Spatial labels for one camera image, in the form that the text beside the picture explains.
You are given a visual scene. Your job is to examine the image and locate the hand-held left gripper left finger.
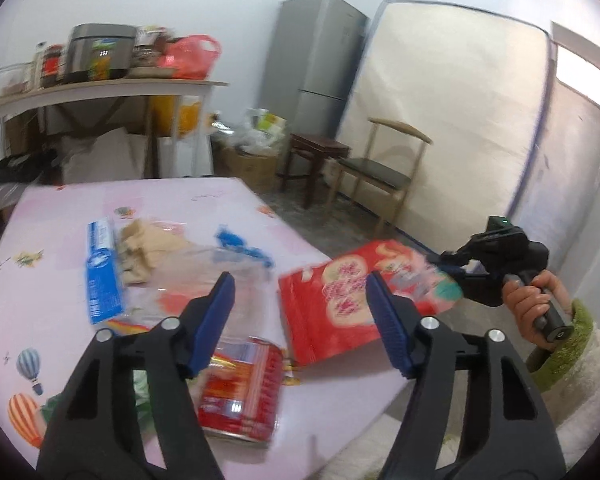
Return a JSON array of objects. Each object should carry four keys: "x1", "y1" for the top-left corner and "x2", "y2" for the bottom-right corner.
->
[{"x1": 36, "y1": 271, "x2": 237, "y2": 480}]

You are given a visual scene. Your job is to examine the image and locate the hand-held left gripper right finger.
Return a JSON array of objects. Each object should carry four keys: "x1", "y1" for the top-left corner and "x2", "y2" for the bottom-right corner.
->
[{"x1": 365, "y1": 270, "x2": 567, "y2": 480}]

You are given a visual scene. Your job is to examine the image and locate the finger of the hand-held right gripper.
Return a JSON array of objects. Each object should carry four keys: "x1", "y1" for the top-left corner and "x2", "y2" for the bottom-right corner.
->
[{"x1": 426, "y1": 249, "x2": 481, "y2": 281}]

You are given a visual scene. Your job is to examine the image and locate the red snack bag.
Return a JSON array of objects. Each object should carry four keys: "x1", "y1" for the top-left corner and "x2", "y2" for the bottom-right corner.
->
[{"x1": 278, "y1": 239, "x2": 465, "y2": 367}]

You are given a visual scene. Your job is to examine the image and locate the red drink can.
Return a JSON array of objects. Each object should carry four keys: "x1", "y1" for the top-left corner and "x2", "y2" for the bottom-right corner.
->
[{"x1": 195, "y1": 337, "x2": 287, "y2": 447}]

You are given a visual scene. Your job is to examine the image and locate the green label plastic bottle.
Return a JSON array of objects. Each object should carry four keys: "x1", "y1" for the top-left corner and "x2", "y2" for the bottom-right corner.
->
[{"x1": 130, "y1": 371, "x2": 156, "y2": 428}]

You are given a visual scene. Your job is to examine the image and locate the person's right forearm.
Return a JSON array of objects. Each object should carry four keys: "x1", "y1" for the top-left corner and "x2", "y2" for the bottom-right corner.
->
[{"x1": 525, "y1": 300, "x2": 600, "y2": 466}]

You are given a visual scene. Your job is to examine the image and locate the person's right hand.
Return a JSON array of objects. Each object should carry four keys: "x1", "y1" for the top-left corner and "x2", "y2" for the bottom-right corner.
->
[{"x1": 501, "y1": 270, "x2": 572, "y2": 348}]

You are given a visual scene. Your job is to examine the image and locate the clear plastic bag red print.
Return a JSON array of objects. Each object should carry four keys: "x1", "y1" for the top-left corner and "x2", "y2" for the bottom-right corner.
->
[{"x1": 122, "y1": 245, "x2": 271, "y2": 346}]

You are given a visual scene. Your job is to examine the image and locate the blue plastic wrapper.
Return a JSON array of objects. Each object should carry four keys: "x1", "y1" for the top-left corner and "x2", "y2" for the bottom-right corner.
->
[{"x1": 214, "y1": 227, "x2": 276, "y2": 268}]

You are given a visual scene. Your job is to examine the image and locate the wooden chair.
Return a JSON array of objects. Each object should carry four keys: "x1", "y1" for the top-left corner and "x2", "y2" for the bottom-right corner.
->
[{"x1": 325, "y1": 117, "x2": 433, "y2": 236}]

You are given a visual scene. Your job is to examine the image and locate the white door with window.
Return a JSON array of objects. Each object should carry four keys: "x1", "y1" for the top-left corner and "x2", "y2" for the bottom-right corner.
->
[{"x1": 510, "y1": 22, "x2": 600, "y2": 281}]

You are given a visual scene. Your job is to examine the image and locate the blue white carton box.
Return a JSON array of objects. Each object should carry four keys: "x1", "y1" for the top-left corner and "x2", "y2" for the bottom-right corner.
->
[{"x1": 84, "y1": 217, "x2": 127, "y2": 325}]

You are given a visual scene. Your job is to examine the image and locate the green white fuzzy robe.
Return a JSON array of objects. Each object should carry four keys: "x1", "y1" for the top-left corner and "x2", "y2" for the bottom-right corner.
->
[{"x1": 322, "y1": 410, "x2": 406, "y2": 480}]

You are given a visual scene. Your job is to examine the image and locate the white mattress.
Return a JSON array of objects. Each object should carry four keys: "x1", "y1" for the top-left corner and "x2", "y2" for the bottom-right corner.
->
[{"x1": 332, "y1": 0, "x2": 556, "y2": 261}]

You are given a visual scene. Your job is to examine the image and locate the cardboard box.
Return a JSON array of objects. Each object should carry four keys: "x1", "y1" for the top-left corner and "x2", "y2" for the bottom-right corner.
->
[{"x1": 220, "y1": 147, "x2": 281, "y2": 193}]

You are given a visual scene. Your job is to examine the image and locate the dark wooden stool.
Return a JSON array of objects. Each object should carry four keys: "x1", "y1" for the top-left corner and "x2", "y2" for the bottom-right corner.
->
[{"x1": 280, "y1": 132, "x2": 352, "y2": 210}]

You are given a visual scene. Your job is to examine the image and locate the pink printed tablecloth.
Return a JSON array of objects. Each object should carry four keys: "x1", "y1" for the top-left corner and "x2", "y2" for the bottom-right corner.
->
[{"x1": 0, "y1": 176, "x2": 421, "y2": 476}]

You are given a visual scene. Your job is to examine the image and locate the white plastic bags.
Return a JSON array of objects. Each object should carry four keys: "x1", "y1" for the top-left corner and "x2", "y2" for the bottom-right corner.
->
[{"x1": 230, "y1": 107, "x2": 288, "y2": 156}]

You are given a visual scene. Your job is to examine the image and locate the beige sack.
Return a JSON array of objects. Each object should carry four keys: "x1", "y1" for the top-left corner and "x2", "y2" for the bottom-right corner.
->
[{"x1": 60, "y1": 127, "x2": 153, "y2": 185}]

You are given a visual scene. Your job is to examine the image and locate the yellow bag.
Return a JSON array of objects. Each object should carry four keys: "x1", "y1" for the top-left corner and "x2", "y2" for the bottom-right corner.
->
[{"x1": 150, "y1": 94, "x2": 203, "y2": 138}]

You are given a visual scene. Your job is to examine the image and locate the grey refrigerator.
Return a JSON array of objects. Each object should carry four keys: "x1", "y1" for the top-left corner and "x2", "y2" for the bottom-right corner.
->
[{"x1": 256, "y1": 0, "x2": 371, "y2": 138}]

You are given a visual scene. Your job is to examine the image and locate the black clothes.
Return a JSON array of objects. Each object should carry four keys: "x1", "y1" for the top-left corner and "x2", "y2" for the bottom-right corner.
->
[{"x1": 0, "y1": 157, "x2": 56, "y2": 186}]

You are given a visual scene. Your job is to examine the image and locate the wooden shelf table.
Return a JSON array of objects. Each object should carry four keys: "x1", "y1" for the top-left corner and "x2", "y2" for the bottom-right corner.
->
[{"x1": 0, "y1": 79, "x2": 230, "y2": 181}]

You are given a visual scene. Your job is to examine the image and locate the dark lid glass jar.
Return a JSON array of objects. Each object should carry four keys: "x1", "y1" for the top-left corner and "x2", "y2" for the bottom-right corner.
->
[{"x1": 132, "y1": 25, "x2": 168, "y2": 68}]

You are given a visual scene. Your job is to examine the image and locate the grey rice cooker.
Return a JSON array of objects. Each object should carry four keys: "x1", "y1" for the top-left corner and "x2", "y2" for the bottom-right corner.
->
[{"x1": 62, "y1": 23, "x2": 137, "y2": 83}]

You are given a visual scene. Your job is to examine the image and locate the red label jar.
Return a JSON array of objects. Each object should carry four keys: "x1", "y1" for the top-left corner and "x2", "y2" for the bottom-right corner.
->
[{"x1": 41, "y1": 44, "x2": 66, "y2": 88}]

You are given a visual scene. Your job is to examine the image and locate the clear plastic container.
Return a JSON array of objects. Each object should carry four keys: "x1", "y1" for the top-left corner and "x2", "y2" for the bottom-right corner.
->
[{"x1": 0, "y1": 62, "x2": 36, "y2": 107}]

